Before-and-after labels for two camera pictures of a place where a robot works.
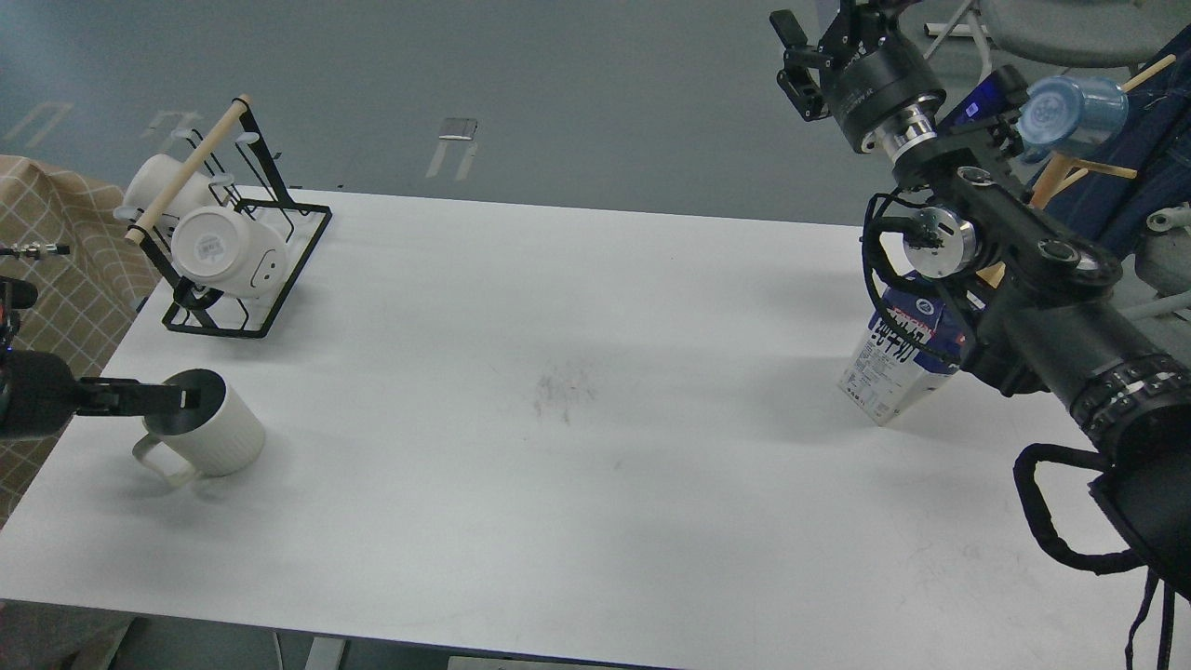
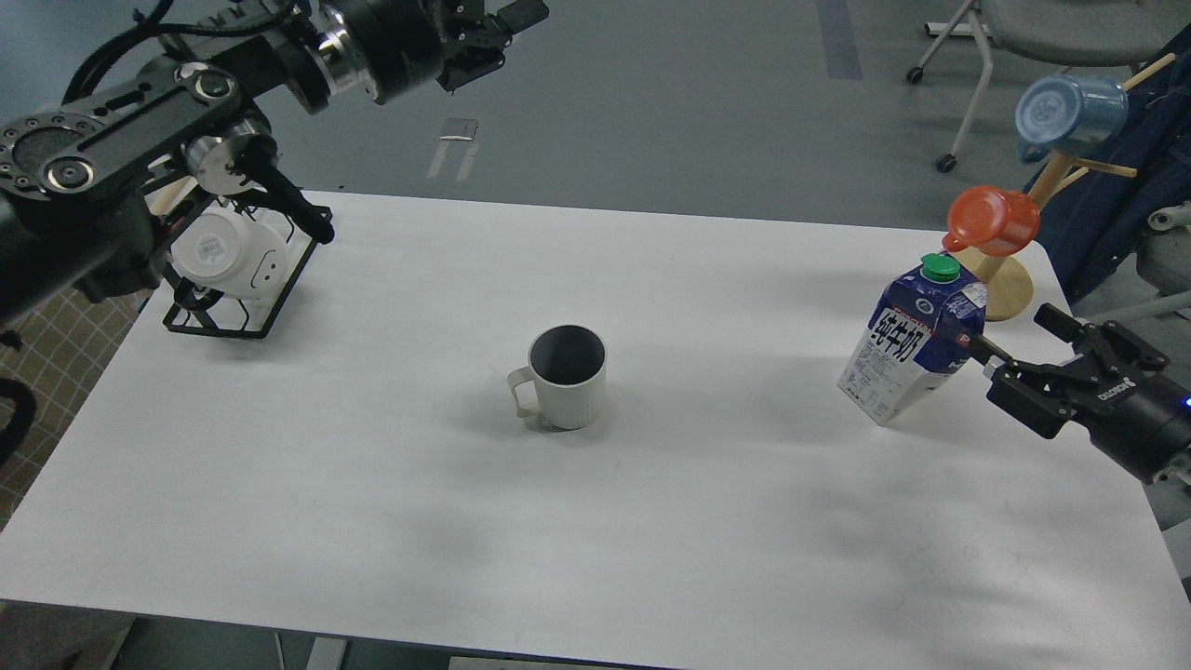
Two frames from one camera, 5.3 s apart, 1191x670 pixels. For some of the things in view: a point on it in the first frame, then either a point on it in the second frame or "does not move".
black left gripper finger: x=122 y=396 → x=521 y=15
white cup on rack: x=220 y=248 does not move
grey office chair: x=1093 y=33 does not move
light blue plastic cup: x=1064 y=115 does not move
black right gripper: x=874 y=70 → x=1113 y=389
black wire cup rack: x=223 y=233 does not move
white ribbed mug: x=220 y=437 → x=568 y=364
